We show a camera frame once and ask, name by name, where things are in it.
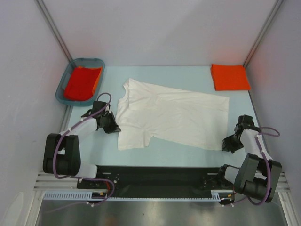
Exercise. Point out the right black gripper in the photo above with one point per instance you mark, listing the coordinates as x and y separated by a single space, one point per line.
227 146

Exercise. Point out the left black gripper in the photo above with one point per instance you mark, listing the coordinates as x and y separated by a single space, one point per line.
114 128

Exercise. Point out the white printed t shirt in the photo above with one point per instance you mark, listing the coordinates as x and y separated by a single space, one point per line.
185 117

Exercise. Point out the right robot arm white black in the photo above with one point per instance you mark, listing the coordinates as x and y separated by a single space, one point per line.
258 176

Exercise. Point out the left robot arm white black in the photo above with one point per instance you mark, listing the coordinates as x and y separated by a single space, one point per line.
62 150

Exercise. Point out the orange t shirt in basket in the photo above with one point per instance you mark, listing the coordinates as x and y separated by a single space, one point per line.
90 77

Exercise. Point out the red t shirt in basket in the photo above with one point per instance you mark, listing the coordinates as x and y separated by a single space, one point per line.
75 89

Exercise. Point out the teal plastic basket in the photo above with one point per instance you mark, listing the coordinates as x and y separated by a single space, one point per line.
85 62

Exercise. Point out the folded orange t shirt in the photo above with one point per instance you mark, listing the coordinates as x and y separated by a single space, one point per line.
229 77

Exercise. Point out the slotted grey cable duct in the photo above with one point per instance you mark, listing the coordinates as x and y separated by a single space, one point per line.
215 196

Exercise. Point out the aluminium front rail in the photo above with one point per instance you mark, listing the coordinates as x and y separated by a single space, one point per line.
50 182

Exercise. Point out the left aluminium corner post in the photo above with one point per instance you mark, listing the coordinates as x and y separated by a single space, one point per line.
53 28

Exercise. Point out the aluminium corner post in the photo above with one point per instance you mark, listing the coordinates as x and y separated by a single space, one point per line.
264 30
53 28

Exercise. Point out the right aluminium corner post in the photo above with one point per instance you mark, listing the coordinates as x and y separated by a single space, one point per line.
264 30

